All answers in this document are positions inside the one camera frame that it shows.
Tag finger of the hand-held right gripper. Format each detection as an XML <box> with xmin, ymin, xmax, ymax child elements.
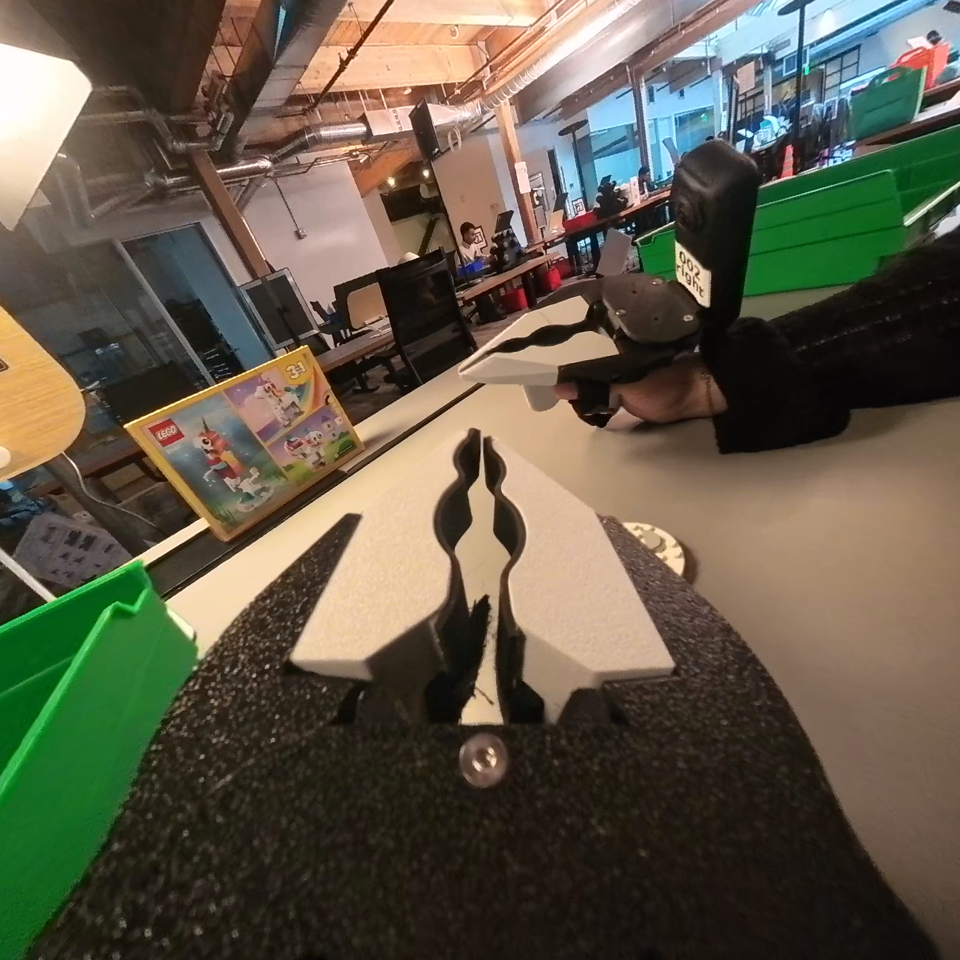
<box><xmin>497</xmin><ymin>295</ymin><xmax>603</xmax><ymax>346</ymax></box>
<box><xmin>458</xmin><ymin>330</ymin><xmax>622</xmax><ymax>413</ymax></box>

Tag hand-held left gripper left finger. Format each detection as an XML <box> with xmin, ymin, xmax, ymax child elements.
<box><xmin>288</xmin><ymin>429</ymin><xmax>481</xmax><ymax>725</ymax></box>

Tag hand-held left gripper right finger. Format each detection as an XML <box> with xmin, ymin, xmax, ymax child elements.
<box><xmin>483</xmin><ymin>437</ymin><xmax>676</xmax><ymax>725</ymax></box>

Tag white round lego plate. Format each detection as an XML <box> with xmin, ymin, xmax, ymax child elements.
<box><xmin>620</xmin><ymin>522</ymin><xmax>696</xmax><ymax>581</ymax></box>

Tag green plastic bin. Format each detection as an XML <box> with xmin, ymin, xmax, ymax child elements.
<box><xmin>634</xmin><ymin>169</ymin><xmax>910</xmax><ymax>299</ymax></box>
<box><xmin>0</xmin><ymin>560</ymin><xmax>201</xmax><ymax>960</ymax></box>
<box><xmin>752</xmin><ymin>122</ymin><xmax>960</xmax><ymax>243</ymax></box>

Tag person's right forearm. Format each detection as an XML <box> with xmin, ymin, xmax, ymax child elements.
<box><xmin>711</xmin><ymin>228</ymin><xmax>960</xmax><ymax>456</ymax></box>

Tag yellow lego set box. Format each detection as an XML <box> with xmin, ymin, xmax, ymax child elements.
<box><xmin>123</xmin><ymin>345</ymin><xmax>367</xmax><ymax>543</ymax></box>

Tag person's right hand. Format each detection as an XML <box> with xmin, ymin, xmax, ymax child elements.
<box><xmin>613</xmin><ymin>366</ymin><xmax>730</xmax><ymax>427</ymax></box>

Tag black hanging screen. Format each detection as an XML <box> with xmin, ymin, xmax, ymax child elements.
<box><xmin>408</xmin><ymin>99</ymin><xmax>445</xmax><ymax>162</ymax></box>

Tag white light panel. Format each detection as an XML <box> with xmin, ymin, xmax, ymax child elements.
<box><xmin>0</xmin><ymin>41</ymin><xmax>93</xmax><ymax>232</ymax></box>

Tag silver ventilation duct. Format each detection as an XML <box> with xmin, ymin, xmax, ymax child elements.
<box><xmin>146</xmin><ymin>96</ymin><xmax>502</xmax><ymax>198</ymax></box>

